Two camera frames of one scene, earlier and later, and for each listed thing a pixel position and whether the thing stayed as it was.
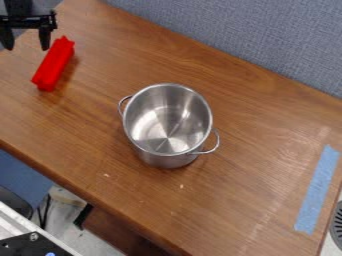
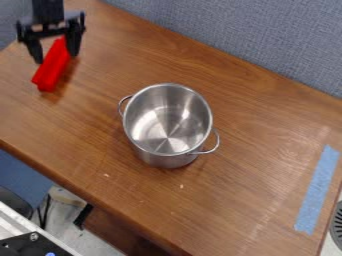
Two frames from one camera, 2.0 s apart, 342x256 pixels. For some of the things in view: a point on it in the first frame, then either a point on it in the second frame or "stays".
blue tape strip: x=318 y=189 stays
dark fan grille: x=335 y=225 stays
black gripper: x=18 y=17 → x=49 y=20
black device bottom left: x=29 y=244 stays
